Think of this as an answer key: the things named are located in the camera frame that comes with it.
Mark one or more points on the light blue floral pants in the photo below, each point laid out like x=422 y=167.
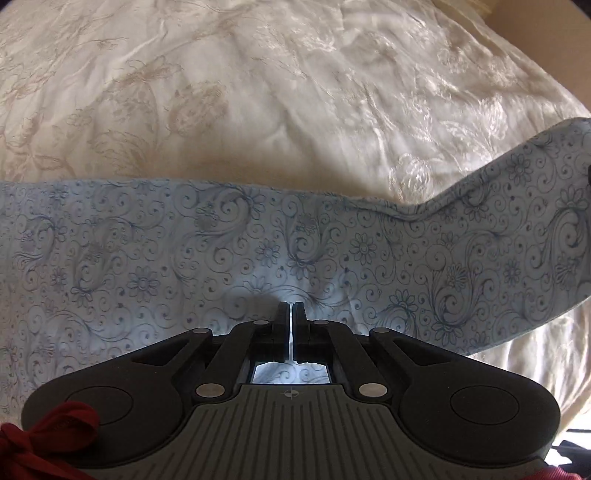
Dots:
x=184 y=240

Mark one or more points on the cream embroidered bedspread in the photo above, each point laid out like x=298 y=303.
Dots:
x=277 y=92

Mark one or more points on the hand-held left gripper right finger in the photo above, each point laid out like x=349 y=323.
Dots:
x=300 y=332

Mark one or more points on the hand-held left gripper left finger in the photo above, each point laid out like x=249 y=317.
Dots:
x=282 y=332

